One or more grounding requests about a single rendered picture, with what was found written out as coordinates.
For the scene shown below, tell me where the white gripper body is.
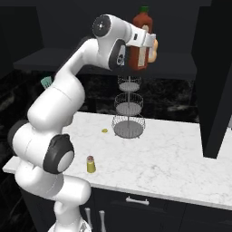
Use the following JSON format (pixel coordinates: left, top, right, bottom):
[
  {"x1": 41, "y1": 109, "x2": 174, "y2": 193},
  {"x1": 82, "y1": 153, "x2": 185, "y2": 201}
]
[{"x1": 143, "y1": 32, "x2": 158, "y2": 49}]

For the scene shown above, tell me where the red sauce bottle green cap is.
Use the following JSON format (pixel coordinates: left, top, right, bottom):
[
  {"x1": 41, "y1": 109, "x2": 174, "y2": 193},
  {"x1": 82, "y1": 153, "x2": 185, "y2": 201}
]
[{"x1": 128, "y1": 5, "x2": 154, "y2": 73}]

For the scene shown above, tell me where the dark wide cabinet door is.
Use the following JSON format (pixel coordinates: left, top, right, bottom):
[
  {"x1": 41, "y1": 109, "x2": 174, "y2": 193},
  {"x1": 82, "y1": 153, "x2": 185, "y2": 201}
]
[{"x1": 191, "y1": 0, "x2": 232, "y2": 160}]

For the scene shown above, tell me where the dark narrow cabinet door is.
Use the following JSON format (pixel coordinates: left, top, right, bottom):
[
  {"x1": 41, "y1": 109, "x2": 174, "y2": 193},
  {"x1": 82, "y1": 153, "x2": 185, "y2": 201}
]
[{"x1": 0, "y1": 5, "x2": 45, "y2": 80}]

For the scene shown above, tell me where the yellow shaker brown top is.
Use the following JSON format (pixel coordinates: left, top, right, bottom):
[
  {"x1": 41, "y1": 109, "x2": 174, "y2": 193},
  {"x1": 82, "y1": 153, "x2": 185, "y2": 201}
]
[{"x1": 86, "y1": 155, "x2": 97, "y2": 174}]

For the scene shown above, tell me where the pale orange rounded object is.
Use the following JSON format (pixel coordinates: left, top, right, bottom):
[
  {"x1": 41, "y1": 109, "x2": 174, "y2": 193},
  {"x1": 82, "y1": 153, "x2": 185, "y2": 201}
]
[{"x1": 148, "y1": 39, "x2": 160, "y2": 64}]

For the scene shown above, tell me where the teal object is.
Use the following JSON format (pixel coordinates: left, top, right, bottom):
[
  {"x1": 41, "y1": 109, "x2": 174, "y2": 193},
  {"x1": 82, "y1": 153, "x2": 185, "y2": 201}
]
[{"x1": 40, "y1": 75, "x2": 54, "y2": 91}]

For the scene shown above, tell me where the dark plain drawer front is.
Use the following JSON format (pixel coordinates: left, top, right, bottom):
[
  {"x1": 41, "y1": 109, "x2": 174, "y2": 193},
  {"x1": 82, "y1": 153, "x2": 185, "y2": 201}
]
[{"x1": 180, "y1": 203, "x2": 232, "y2": 232}]

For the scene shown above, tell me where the dark wall cabinet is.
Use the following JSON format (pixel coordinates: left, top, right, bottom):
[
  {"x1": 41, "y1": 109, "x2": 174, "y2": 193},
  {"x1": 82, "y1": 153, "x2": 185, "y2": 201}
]
[{"x1": 13, "y1": 0, "x2": 213, "y2": 82}]

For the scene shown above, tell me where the three-tier wire stand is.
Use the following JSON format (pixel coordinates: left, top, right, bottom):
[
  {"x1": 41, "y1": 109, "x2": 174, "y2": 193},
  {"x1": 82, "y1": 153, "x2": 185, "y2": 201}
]
[{"x1": 111, "y1": 75, "x2": 147, "y2": 140}]

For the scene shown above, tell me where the silver drawer handle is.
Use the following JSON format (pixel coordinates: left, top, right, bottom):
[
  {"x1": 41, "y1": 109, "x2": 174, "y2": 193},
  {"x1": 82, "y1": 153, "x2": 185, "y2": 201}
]
[{"x1": 125, "y1": 196, "x2": 150, "y2": 207}]

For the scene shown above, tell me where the silver cupboard handle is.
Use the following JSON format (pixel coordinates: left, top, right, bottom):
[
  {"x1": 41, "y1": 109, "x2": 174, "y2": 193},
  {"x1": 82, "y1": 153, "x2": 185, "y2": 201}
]
[
  {"x1": 83, "y1": 207, "x2": 93, "y2": 232},
  {"x1": 98, "y1": 209, "x2": 107, "y2": 232}
]

